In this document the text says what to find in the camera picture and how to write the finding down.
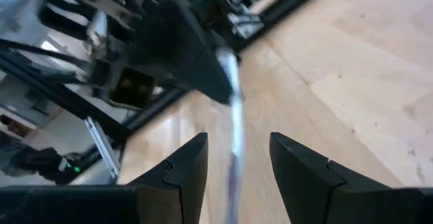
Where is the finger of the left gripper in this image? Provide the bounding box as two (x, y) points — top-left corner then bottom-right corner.
(134, 0), (237, 106)

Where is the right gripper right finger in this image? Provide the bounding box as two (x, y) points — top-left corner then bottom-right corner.
(269, 131), (423, 224)

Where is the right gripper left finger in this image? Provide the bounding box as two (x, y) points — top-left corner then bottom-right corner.
(127, 132), (209, 224)

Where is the purple toothbrush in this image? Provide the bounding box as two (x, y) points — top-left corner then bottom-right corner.
(215, 46), (247, 224)

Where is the black device with green light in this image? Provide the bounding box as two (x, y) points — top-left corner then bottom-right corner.
(12, 147), (87, 186)

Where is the silver bracket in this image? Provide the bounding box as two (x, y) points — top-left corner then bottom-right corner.
(83, 116), (122, 181)

